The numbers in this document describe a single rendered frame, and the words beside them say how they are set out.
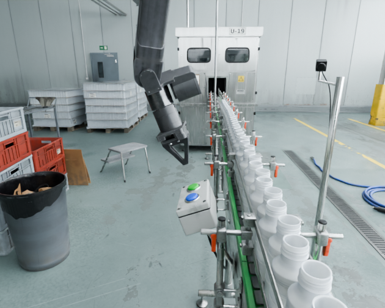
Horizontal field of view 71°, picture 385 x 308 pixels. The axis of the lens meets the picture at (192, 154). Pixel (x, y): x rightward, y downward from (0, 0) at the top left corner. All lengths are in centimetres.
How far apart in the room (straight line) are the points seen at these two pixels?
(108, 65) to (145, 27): 1031
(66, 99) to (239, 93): 427
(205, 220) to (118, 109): 614
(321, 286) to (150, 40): 49
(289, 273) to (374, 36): 1142
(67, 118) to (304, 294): 709
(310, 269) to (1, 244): 248
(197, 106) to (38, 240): 339
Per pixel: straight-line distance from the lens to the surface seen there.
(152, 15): 56
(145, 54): 58
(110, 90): 667
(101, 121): 686
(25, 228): 222
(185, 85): 63
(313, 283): 39
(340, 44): 1124
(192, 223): 64
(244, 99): 480
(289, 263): 44
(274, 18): 1063
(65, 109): 729
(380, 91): 890
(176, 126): 64
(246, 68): 478
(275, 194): 58
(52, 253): 235
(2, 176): 257
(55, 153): 342
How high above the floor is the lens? 140
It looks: 17 degrees down
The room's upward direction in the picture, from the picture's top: straight up
